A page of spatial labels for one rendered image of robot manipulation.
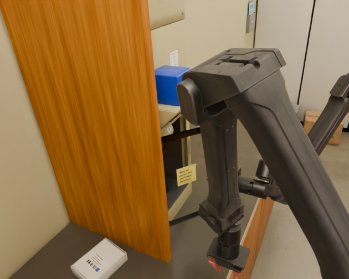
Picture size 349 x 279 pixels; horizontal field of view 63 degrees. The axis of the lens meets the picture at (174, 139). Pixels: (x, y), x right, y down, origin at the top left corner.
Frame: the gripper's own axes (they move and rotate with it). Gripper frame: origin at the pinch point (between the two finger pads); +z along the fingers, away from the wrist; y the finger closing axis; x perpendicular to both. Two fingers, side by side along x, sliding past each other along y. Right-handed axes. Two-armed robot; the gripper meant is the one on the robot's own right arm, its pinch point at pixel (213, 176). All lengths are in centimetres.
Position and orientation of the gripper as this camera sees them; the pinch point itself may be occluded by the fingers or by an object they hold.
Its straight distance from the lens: 106.4
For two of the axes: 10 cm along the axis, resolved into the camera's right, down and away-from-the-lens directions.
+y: -0.5, -8.7, -4.9
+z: -8.8, -1.9, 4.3
